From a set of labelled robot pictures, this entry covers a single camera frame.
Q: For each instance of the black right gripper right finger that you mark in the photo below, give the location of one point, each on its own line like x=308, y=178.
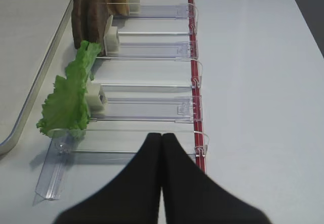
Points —
x=190, y=196

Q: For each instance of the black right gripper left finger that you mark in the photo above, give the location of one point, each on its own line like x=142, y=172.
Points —
x=131, y=197

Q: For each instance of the green lettuce leaf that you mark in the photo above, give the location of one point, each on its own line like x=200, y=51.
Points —
x=66, y=107

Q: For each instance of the brown meat patty front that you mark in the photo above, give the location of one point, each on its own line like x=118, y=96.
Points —
x=79, y=21

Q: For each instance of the white pusher block near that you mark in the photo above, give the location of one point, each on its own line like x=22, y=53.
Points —
x=95, y=97

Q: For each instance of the clear plastic right rack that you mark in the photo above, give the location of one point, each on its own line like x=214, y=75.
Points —
x=148, y=88

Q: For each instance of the white pusher block middle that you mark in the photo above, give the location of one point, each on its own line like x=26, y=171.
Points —
x=111, y=37

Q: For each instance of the metal baking tray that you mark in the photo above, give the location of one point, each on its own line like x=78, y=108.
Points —
x=31, y=31

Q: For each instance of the red rack rail strip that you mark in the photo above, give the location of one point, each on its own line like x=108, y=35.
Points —
x=197, y=116

